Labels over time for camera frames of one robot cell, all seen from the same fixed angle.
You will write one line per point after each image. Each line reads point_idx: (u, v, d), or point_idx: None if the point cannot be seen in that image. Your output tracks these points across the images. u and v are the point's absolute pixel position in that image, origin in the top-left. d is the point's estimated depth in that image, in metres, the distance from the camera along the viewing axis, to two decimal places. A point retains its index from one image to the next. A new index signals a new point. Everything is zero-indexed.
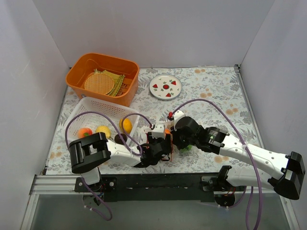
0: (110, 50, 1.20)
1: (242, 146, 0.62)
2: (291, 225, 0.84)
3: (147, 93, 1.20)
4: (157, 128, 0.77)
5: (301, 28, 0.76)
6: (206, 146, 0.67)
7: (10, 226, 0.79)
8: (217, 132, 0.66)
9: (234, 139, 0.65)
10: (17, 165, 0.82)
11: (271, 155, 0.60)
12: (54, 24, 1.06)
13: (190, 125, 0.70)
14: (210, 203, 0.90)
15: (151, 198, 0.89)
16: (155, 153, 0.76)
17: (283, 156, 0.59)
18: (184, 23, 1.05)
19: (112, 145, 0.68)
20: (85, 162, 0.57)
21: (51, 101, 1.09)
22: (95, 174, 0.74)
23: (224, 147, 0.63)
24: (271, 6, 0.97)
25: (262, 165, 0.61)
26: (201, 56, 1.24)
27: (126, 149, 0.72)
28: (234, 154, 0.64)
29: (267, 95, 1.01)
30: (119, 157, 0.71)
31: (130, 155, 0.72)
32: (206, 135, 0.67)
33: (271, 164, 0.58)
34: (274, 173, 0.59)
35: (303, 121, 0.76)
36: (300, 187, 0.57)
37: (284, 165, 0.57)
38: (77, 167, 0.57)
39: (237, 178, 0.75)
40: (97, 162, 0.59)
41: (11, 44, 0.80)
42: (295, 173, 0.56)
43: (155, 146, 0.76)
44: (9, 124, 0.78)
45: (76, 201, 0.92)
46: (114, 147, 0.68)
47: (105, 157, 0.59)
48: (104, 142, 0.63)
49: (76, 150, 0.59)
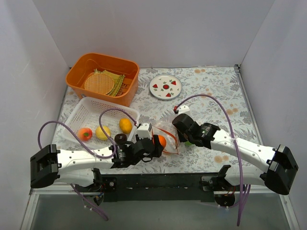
0: (110, 50, 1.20)
1: (230, 140, 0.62)
2: (291, 225, 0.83)
3: (147, 93, 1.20)
4: (142, 126, 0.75)
5: (301, 28, 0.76)
6: (198, 140, 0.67)
7: (10, 226, 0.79)
8: (209, 127, 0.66)
9: (224, 133, 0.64)
10: (16, 165, 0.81)
11: (258, 147, 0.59)
12: (54, 24, 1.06)
13: (184, 121, 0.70)
14: (210, 203, 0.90)
15: (151, 198, 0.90)
16: (135, 152, 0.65)
17: (270, 149, 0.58)
18: (184, 23, 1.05)
19: (64, 154, 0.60)
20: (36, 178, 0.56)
21: (51, 101, 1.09)
22: (79, 177, 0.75)
23: (214, 140, 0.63)
24: (271, 6, 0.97)
25: (250, 158, 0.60)
26: (202, 56, 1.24)
27: (89, 154, 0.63)
28: (224, 148, 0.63)
29: (267, 95, 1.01)
30: (81, 165, 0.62)
31: (93, 160, 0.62)
32: (199, 130, 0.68)
33: (257, 156, 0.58)
34: (261, 166, 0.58)
35: (302, 121, 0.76)
36: (289, 181, 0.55)
37: (271, 156, 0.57)
38: (32, 184, 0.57)
39: (234, 177, 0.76)
40: (47, 178, 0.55)
41: (11, 44, 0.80)
42: (280, 165, 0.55)
43: (136, 144, 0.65)
44: (10, 123, 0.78)
45: (76, 201, 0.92)
46: (68, 157, 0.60)
47: (52, 172, 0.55)
48: (56, 155, 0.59)
49: (33, 166, 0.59)
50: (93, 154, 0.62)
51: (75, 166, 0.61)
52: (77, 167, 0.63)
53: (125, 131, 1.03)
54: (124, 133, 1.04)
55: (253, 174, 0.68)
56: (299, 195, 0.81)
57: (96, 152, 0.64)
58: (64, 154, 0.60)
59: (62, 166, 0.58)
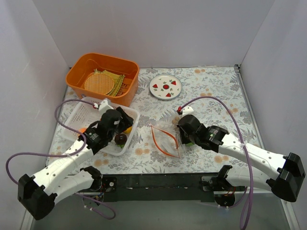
0: (110, 50, 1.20)
1: (240, 145, 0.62)
2: (291, 225, 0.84)
3: (147, 93, 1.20)
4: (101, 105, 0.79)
5: (301, 28, 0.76)
6: (205, 143, 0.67)
7: (10, 226, 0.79)
8: (218, 130, 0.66)
9: (233, 138, 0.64)
10: (16, 165, 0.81)
11: (268, 154, 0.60)
12: (54, 24, 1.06)
13: (191, 123, 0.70)
14: (210, 203, 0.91)
15: (150, 198, 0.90)
16: (106, 124, 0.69)
17: (281, 157, 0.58)
18: (184, 23, 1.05)
19: (41, 177, 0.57)
20: (34, 212, 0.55)
21: (51, 101, 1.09)
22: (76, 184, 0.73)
23: (223, 144, 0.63)
24: (271, 6, 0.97)
25: (259, 165, 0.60)
26: (201, 56, 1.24)
27: (62, 159, 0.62)
28: (232, 152, 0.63)
29: (267, 94, 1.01)
30: (64, 171, 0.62)
31: (71, 160, 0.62)
32: (206, 133, 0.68)
33: (268, 163, 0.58)
34: (270, 173, 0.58)
35: (302, 121, 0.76)
36: (297, 189, 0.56)
37: (281, 165, 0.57)
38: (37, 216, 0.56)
39: (236, 178, 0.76)
40: (42, 204, 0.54)
41: (11, 44, 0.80)
42: (290, 174, 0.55)
43: (102, 120, 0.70)
44: (9, 124, 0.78)
45: (76, 202, 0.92)
46: (46, 174, 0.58)
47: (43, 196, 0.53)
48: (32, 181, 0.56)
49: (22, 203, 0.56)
50: (66, 156, 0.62)
51: (59, 177, 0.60)
52: (63, 175, 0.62)
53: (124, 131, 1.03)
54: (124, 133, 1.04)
55: (259, 178, 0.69)
56: (299, 195, 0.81)
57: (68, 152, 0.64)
58: (41, 175, 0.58)
59: (46, 186, 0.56)
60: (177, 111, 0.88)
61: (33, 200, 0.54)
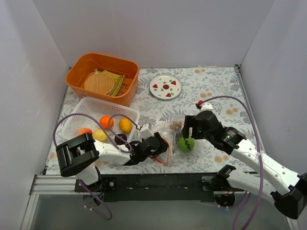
0: (110, 50, 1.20)
1: (255, 154, 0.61)
2: (291, 225, 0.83)
3: (147, 93, 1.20)
4: (143, 127, 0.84)
5: (301, 28, 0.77)
6: (219, 143, 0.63)
7: (9, 226, 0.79)
8: (235, 132, 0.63)
9: (250, 144, 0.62)
10: (16, 164, 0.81)
11: (282, 169, 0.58)
12: (54, 24, 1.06)
13: (209, 120, 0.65)
14: (211, 203, 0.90)
15: (151, 198, 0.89)
16: (144, 149, 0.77)
17: (295, 175, 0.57)
18: (184, 23, 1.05)
19: (99, 144, 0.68)
20: (74, 164, 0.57)
21: (51, 101, 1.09)
22: (91, 173, 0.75)
23: (238, 149, 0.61)
24: (271, 6, 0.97)
25: (271, 178, 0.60)
26: (201, 56, 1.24)
27: (114, 147, 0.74)
28: (246, 159, 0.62)
29: (267, 94, 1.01)
30: (109, 156, 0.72)
31: (118, 153, 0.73)
32: (223, 133, 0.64)
33: (280, 178, 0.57)
34: (280, 188, 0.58)
35: (302, 121, 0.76)
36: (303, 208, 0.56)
37: (294, 182, 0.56)
38: (66, 169, 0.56)
39: (238, 182, 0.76)
40: (87, 163, 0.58)
41: (12, 44, 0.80)
42: (301, 193, 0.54)
43: (144, 143, 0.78)
44: (10, 123, 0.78)
45: (76, 202, 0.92)
46: (102, 146, 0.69)
47: (96, 156, 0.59)
48: (92, 143, 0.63)
49: (63, 153, 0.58)
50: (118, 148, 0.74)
51: (103, 156, 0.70)
52: (104, 157, 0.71)
53: (124, 130, 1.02)
54: (124, 133, 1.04)
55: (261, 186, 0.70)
56: None
57: (120, 147, 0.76)
58: (99, 143, 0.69)
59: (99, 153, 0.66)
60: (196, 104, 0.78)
61: (84, 155, 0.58)
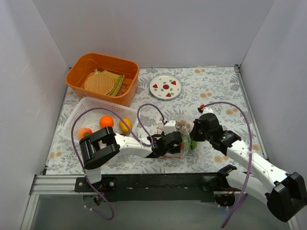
0: (110, 50, 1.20)
1: (247, 152, 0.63)
2: (291, 225, 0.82)
3: (147, 93, 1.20)
4: (169, 123, 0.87)
5: (301, 28, 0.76)
6: (216, 143, 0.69)
7: (9, 226, 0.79)
8: (231, 134, 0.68)
9: (243, 144, 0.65)
10: (16, 164, 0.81)
11: (271, 166, 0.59)
12: (54, 25, 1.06)
13: (210, 121, 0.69)
14: (210, 203, 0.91)
15: (151, 198, 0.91)
16: (168, 142, 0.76)
17: (283, 173, 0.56)
18: (183, 23, 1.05)
19: (120, 138, 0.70)
20: (95, 157, 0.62)
21: (51, 101, 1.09)
22: (99, 173, 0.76)
23: (231, 148, 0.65)
24: (271, 6, 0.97)
25: (259, 174, 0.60)
26: (201, 56, 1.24)
27: (135, 140, 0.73)
28: (238, 157, 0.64)
29: (267, 94, 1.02)
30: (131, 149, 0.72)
31: (139, 146, 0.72)
32: (221, 134, 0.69)
33: (267, 174, 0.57)
34: (267, 184, 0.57)
35: (302, 121, 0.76)
36: (293, 210, 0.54)
37: (280, 179, 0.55)
38: (89, 162, 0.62)
39: (237, 181, 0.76)
40: (108, 156, 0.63)
41: (11, 44, 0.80)
42: (287, 189, 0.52)
43: (168, 136, 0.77)
44: (10, 123, 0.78)
45: (76, 202, 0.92)
46: (123, 140, 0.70)
47: (116, 150, 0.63)
48: (112, 136, 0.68)
49: (86, 147, 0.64)
50: (139, 142, 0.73)
51: (123, 150, 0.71)
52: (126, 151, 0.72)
53: (124, 131, 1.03)
54: (124, 133, 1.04)
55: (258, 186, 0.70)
56: None
57: (142, 140, 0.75)
58: (120, 137, 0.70)
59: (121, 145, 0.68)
60: (198, 108, 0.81)
61: (105, 149, 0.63)
